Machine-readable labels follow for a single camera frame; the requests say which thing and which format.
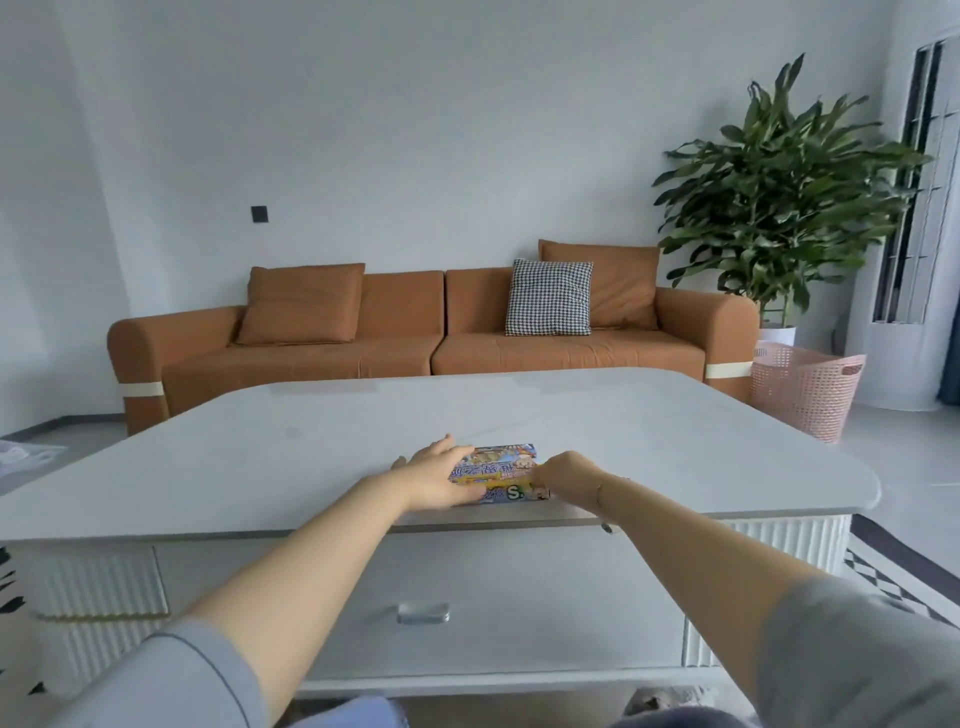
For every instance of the person's left hand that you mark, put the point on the person's left hand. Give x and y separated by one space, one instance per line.
427 480

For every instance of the person's right hand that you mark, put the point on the person's right hand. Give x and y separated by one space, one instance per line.
574 480

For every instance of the person's left thumb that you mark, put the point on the person's left thumb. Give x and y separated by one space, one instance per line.
469 494

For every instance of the person's right fingers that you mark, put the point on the person's right fingers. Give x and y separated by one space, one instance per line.
543 474

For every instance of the colourful snack box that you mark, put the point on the colourful snack box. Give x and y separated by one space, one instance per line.
501 463

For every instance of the person's right forearm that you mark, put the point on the person's right forearm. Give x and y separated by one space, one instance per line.
690 566

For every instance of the person's left forearm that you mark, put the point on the person's left forearm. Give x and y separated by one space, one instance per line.
315 570

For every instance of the white coffee table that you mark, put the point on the white coffee table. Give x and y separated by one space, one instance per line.
450 405

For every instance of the houndstooth black white cushion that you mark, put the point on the houndstooth black white cushion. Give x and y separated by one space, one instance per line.
549 298

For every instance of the tall orange sofa cushion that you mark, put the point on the tall orange sofa cushion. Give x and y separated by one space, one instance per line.
622 289

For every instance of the orange fabric sofa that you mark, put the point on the orange fabric sofa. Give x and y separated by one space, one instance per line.
390 307

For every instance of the wide orange sofa cushion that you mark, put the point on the wide orange sofa cushion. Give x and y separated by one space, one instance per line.
300 304

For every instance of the white plant pot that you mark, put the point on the white plant pot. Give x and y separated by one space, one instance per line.
778 335

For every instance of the pink plastic laundry basket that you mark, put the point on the pink plastic laundry basket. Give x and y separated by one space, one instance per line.
806 390

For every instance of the large green leafy plant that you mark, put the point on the large green leafy plant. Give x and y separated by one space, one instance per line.
780 202

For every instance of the person's grey shirt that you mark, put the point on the person's grey shirt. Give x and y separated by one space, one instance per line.
862 660

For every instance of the blue curtain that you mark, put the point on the blue curtain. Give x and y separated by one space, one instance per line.
951 360

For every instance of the white tower air conditioner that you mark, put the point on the white tower air conditioner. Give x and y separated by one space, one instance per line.
911 225

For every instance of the white plastic bag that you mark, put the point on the white plastic bag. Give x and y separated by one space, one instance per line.
19 457

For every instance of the black wall switch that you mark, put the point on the black wall switch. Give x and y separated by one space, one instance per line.
260 214

